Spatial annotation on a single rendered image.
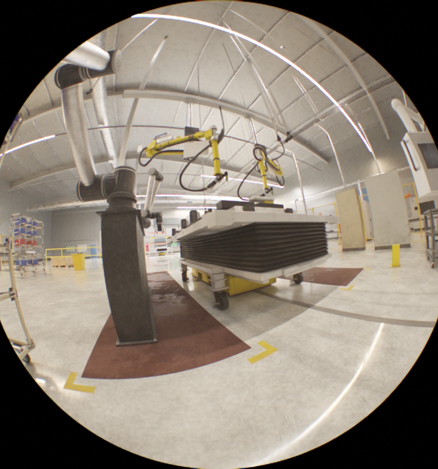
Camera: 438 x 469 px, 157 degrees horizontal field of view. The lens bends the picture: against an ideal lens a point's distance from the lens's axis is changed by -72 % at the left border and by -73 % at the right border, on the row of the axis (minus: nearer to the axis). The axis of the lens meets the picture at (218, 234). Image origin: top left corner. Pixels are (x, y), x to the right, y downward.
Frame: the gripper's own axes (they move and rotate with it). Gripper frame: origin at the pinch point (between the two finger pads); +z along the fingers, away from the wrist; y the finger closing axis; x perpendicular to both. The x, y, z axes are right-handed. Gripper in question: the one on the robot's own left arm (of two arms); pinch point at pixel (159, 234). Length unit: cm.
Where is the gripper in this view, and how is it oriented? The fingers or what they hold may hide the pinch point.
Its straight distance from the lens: 268.7
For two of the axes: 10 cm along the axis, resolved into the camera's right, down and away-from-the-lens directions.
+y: -9.0, 0.5, -4.3
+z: 0.9, 9.9, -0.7
